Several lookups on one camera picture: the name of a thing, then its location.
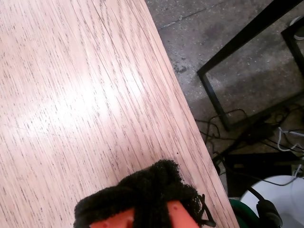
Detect black metal table frame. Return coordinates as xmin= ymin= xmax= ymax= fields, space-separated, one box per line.
xmin=281 ymin=23 xmax=304 ymax=72
xmin=197 ymin=0 xmax=304 ymax=131

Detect black floor cables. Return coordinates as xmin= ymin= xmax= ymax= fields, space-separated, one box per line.
xmin=194 ymin=108 xmax=304 ymax=167

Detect white round stool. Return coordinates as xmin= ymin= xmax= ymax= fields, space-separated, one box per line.
xmin=239 ymin=175 xmax=304 ymax=228

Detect black flat base plate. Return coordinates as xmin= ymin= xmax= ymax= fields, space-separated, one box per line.
xmin=224 ymin=153 xmax=304 ymax=198

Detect white floor cable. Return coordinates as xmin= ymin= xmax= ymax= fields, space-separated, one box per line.
xmin=277 ymin=127 xmax=304 ymax=152

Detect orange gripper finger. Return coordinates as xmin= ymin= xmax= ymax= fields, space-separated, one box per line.
xmin=73 ymin=166 xmax=154 ymax=228
xmin=142 ymin=159 xmax=203 ymax=228

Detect black wire tie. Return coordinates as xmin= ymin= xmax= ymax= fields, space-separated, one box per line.
xmin=198 ymin=194 xmax=217 ymax=228

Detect black cable with plug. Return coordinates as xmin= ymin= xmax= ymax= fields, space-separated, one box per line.
xmin=247 ymin=187 xmax=283 ymax=228

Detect green table clamp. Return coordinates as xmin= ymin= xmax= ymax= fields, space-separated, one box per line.
xmin=229 ymin=199 xmax=262 ymax=228

